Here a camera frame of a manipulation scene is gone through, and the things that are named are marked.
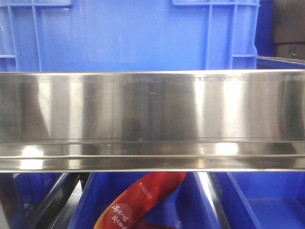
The blue bin lower middle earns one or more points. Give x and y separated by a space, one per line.
187 207

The blue bin lower right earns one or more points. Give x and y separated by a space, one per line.
262 200

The large blue bin upper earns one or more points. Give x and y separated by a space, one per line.
127 35

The red printed package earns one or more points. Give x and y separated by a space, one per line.
133 203

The stainless steel shelf rail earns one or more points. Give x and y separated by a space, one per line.
219 120

